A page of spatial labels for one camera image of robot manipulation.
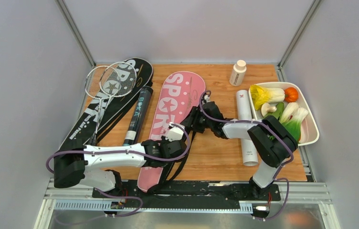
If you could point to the white shuttlecock tube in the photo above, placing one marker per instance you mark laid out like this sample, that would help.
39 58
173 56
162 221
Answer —
249 152

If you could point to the white racket outer left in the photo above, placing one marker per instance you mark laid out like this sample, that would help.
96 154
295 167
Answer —
101 84

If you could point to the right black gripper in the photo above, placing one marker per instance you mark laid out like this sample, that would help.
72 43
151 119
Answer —
195 112

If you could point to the green leaf vegetable toy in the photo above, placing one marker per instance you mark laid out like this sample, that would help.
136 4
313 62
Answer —
278 112

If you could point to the yellow napa cabbage toy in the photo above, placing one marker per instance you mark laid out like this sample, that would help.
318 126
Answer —
261 95

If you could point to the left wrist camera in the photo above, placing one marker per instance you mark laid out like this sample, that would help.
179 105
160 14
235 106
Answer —
174 132

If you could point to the beige plastic bottle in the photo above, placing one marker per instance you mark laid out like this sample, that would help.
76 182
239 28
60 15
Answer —
238 73

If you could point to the black shuttlecock tube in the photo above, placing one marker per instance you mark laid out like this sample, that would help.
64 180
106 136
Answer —
138 117

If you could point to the black racket cover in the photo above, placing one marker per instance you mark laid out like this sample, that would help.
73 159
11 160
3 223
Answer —
84 127

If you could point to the mushroom toy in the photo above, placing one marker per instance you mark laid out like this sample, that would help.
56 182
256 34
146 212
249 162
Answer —
267 108

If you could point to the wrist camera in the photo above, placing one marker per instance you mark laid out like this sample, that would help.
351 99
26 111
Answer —
205 99
174 132

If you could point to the orange tomato toy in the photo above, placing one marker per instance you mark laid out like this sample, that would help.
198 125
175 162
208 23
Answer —
291 94

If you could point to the white racket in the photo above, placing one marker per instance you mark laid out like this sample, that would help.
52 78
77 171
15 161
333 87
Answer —
127 78
101 84

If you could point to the white plastic tray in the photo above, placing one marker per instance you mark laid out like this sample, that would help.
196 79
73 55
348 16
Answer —
309 129

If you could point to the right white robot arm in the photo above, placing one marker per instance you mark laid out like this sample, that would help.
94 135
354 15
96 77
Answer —
273 142

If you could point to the pink racket cover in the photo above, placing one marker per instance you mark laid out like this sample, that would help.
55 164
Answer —
179 93

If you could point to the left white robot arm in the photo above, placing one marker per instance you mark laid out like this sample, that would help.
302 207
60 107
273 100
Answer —
89 166

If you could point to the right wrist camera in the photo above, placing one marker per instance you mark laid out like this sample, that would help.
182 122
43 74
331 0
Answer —
205 99

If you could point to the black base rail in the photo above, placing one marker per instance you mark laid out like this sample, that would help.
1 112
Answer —
182 194

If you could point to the bok choy toy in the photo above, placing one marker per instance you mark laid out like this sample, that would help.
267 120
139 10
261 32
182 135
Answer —
293 125

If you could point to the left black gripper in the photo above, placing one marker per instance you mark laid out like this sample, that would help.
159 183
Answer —
163 140

